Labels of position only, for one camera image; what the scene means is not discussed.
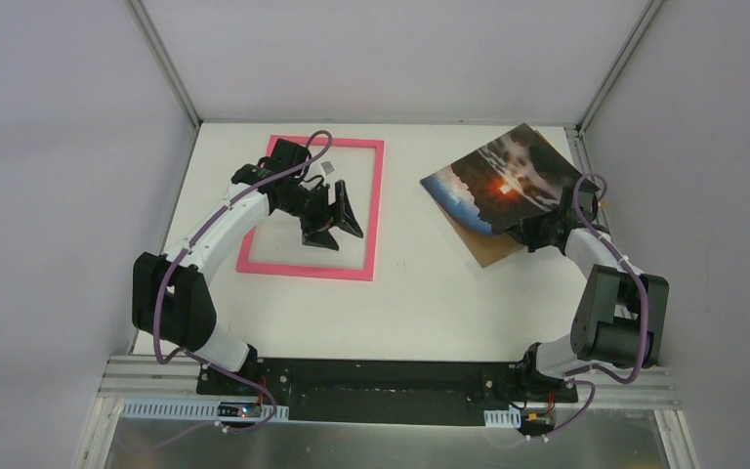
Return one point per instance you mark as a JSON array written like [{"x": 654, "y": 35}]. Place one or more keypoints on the left white cable duct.
[{"x": 234, "y": 411}]

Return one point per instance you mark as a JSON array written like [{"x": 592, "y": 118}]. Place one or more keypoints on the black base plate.
[{"x": 402, "y": 392}]

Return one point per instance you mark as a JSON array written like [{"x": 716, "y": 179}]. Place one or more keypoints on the pink wooden photo frame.
[{"x": 274, "y": 248}]

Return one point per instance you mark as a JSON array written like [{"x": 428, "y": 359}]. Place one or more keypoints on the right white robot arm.
[{"x": 618, "y": 324}]

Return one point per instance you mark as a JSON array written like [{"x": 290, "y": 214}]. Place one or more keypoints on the brown fibreboard backing board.
[{"x": 486, "y": 250}]

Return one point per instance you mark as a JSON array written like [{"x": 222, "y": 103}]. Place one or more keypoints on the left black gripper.
[{"x": 326, "y": 212}]

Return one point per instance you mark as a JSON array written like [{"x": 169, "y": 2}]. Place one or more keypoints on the white cable duct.
[
  {"x": 234, "y": 411},
  {"x": 502, "y": 418}
]

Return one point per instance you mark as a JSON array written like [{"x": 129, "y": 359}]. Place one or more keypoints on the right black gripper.
[{"x": 536, "y": 229}]

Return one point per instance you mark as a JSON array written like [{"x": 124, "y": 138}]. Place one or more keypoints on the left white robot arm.
[{"x": 171, "y": 298}]

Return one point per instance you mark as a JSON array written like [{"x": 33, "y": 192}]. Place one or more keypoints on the right white cable duct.
[{"x": 502, "y": 418}]

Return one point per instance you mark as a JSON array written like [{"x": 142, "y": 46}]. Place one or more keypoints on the sunset landscape photo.
[{"x": 512, "y": 177}]

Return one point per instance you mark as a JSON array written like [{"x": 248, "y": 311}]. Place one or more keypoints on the aluminium front rail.
[{"x": 140, "y": 376}]

